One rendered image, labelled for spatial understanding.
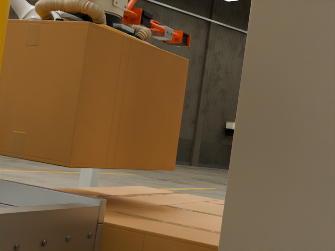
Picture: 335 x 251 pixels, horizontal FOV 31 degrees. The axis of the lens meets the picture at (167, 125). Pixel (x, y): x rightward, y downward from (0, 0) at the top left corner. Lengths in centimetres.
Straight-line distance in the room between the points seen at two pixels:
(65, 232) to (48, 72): 53
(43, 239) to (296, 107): 92
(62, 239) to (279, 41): 97
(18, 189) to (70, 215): 28
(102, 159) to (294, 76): 133
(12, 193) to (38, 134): 19
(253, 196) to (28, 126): 132
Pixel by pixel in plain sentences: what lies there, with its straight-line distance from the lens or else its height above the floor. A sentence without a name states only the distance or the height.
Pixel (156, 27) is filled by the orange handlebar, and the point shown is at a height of 119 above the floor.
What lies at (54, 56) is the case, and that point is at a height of 96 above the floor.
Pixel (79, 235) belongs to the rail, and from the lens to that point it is 144.
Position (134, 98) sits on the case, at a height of 89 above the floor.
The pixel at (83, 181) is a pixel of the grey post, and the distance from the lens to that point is 516.
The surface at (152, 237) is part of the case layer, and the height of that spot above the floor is 53.
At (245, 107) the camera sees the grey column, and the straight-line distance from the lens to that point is 49.
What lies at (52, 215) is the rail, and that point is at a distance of 133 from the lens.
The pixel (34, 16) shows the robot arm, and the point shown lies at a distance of 227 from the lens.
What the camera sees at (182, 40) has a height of 119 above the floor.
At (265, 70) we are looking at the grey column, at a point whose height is 84.
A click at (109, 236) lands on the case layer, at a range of 160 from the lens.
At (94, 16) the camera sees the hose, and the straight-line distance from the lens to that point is 183.
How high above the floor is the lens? 78
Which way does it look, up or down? 1 degrees up
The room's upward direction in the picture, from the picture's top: 8 degrees clockwise
